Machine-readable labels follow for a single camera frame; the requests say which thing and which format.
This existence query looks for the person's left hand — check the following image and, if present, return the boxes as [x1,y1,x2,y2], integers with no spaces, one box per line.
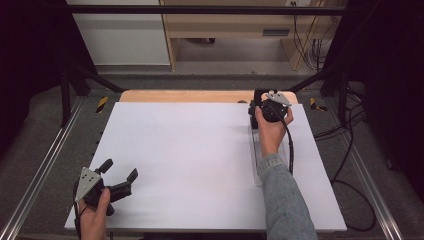
[77,187,112,240]

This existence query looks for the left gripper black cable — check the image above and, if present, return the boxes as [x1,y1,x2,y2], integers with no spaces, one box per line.
[71,180,89,240]

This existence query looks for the black curtain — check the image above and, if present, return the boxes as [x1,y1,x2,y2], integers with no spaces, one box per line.
[323,0,424,203]
[0,0,98,158]

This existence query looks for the yellow clamp right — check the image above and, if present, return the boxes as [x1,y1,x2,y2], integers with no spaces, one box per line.
[309,96,329,113]

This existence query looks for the aluminium rail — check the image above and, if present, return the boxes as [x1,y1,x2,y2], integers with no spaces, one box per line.
[323,96,405,240]
[0,95,86,240]

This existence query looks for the black floor cables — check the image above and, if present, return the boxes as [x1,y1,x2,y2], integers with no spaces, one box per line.
[312,84,368,183]

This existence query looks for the person's right hand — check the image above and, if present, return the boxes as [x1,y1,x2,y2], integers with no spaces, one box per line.
[254,105,295,159]

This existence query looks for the black horizontal frame bar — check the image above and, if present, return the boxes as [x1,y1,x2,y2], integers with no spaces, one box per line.
[64,4,349,16]

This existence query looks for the wooden table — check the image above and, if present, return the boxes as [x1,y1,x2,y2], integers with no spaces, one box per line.
[118,89,299,105]

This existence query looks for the hanging cables behind desk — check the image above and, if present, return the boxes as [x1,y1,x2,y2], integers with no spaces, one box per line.
[292,13,338,72]

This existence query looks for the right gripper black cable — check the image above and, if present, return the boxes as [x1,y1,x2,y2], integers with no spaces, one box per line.
[270,105,378,233]

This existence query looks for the clear plastic package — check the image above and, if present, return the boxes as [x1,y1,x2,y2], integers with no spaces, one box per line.
[247,126,292,188]

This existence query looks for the white cabinet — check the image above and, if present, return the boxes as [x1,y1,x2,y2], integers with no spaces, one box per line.
[65,0,171,66]

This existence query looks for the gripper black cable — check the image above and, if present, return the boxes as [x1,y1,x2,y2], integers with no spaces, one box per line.
[270,105,378,233]
[71,180,89,240]

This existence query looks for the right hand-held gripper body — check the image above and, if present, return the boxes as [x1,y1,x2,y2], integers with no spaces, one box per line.
[261,89,293,124]

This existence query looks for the black metal stand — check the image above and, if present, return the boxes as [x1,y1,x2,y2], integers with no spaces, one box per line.
[59,61,125,128]
[285,64,350,126]

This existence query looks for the wooden desk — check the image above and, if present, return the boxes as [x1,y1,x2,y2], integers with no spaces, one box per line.
[158,0,345,72]

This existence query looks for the white board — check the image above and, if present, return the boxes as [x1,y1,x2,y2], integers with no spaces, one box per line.
[64,101,348,233]

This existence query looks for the grey label on desk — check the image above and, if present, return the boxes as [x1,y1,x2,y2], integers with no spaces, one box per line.
[261,28,291,37]

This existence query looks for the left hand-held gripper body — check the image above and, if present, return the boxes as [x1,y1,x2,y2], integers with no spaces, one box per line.
[73,166,133,217]

